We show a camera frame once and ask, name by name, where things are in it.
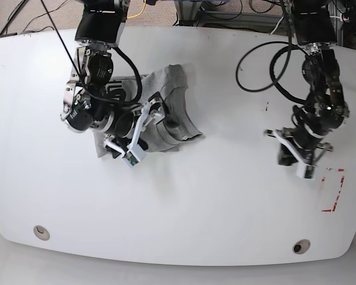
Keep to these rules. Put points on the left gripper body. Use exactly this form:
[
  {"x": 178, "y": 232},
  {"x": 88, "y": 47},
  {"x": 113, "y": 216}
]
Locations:
[{"x": 305, "y": 145}]

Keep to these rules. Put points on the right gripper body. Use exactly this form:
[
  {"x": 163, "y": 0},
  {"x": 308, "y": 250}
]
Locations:
[{"x": 132, "y": 123}]

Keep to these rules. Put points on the grey t-shirt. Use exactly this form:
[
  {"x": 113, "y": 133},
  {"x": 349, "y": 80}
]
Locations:
[{"x": 171, "y": 83}]

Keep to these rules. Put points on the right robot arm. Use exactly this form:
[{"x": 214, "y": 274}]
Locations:
[{"x": 91, "y": 103}]

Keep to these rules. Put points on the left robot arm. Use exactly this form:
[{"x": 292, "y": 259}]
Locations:
[{"x": 324, "y": 109}]

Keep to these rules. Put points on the red tape rectangle marking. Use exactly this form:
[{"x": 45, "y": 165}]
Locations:
[{"x": 330, "y": 189}]

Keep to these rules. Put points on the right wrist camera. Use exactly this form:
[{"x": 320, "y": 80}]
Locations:
[{"x": 133, "y": 156}]

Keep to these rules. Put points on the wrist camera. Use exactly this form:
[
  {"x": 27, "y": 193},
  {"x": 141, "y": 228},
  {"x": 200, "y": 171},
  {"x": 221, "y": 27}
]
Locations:
[
  {"x": 305, "y": 171},
  {"x": 133, "y": 156}
]

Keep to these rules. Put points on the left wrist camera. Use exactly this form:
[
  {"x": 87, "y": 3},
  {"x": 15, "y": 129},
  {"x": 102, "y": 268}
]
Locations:
[{"x": 305, "y": 171}]

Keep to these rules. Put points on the right table cable grommet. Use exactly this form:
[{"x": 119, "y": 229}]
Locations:
[{"x": 301, "y": 247}]

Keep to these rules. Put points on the table cable grommet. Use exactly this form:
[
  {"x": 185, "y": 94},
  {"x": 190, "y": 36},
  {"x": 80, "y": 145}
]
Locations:
[
  {"x": 41, "y": 233},
  {"x": 301, "y": 247}
]

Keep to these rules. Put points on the aluminium frame rail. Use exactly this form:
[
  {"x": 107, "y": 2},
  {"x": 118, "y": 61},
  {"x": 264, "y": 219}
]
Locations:
[{"x": 225, "y": 15}]

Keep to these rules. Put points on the left table cable grommet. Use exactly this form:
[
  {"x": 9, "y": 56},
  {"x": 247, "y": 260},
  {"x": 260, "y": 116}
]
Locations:
[{"x": 41, "y": 233}]

